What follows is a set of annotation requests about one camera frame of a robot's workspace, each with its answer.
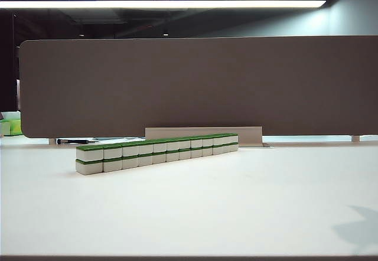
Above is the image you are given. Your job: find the brown desk partition panel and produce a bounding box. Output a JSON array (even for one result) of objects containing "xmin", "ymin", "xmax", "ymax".
[{"xmin": 18, "ymin": 35, "xmax": 378, "ymax": 139}]

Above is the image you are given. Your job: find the light paper sheet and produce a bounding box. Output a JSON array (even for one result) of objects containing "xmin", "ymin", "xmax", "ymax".
[{"xmin": 93, "ymin": 136, "xmax": 146, "ymax": 142}]

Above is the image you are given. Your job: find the black pen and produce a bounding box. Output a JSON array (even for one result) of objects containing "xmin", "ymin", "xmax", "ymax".
[{"xmin": 56, "ymin": 138, "xmax": 99, "ymax": 145}]

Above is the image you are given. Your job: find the long ceiling light strip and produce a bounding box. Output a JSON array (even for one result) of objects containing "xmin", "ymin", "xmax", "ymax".
[{"xmin": 0, "ymin": 0, "xmax": 327, "ymax": 9}]

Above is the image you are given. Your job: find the green and white box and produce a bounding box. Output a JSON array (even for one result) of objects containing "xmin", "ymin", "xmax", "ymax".
[{"xmin": 0, "ymin": 110, "xmax": 22, "ymax": 138}]

